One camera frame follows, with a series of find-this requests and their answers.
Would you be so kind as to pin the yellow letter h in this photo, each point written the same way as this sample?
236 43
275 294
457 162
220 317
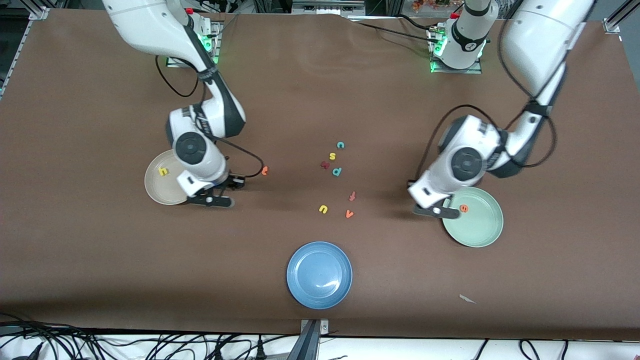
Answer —
163 171

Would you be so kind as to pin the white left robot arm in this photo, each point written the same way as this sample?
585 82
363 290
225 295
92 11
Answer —
540 30

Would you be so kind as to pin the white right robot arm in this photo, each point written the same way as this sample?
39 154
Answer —
150 25

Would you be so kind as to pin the beige brown plate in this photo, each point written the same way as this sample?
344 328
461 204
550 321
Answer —
160 190

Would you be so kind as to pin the pale green plate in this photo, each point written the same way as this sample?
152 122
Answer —
477 225

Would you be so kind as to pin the yellow letter u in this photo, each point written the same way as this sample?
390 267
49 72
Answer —
323 209

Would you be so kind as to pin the brown paper table cover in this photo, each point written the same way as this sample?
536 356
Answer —
150 280

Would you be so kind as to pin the white paper scrap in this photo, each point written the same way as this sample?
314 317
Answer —
466 298

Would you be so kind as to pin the blue plate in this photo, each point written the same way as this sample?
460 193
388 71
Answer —
319 275

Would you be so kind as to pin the black power plug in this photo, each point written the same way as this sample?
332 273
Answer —
260 350

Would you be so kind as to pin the orange flower decoration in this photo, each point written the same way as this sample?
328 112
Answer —
430 4

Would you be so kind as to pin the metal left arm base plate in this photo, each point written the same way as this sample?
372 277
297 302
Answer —
455 71

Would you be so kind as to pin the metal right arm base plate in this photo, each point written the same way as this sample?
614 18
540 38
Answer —
218 30

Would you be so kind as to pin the silver metal bracket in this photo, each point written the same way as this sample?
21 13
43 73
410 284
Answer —
325 327

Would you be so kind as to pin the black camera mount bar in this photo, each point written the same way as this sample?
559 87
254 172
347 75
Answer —
306 345

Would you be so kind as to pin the aluminium frame structure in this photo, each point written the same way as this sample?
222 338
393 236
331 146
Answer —
325 7

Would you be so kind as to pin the aluminium table frame corner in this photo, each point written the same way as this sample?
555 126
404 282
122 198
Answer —
37 12
614 20

